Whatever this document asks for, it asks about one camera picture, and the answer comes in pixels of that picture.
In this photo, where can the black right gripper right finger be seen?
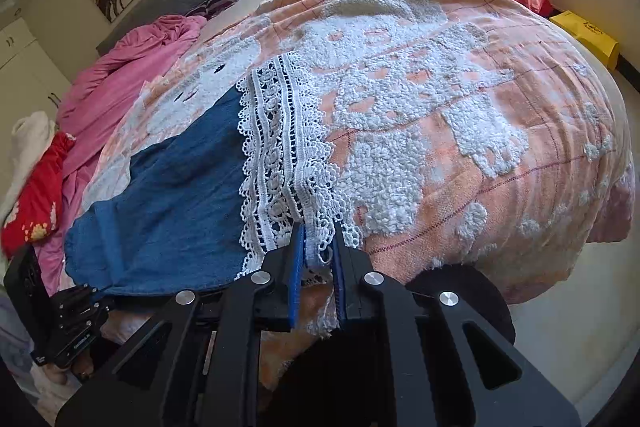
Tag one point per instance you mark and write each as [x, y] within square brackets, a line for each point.
[429, 360]

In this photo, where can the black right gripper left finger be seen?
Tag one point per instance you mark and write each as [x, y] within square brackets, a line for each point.
[195, 362]

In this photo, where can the blue denim pants lace trim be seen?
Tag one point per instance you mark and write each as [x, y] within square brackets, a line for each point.
[204, 207]

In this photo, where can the red floral cloth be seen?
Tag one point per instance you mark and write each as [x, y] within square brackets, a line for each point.
[36, 213]

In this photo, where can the cream white fleece blanket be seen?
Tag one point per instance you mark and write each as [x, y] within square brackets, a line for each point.
[31, 136]

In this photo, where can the orange white bear blanket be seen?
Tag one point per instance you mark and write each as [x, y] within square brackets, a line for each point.
[465, 132]

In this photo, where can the pink quilt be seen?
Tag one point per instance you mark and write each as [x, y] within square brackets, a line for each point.
[100, 96]

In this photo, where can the white wardrobe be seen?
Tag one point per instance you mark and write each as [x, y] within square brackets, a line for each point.
[29, 81]

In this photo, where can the yellow box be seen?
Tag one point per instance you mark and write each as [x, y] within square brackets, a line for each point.
[598, 42]

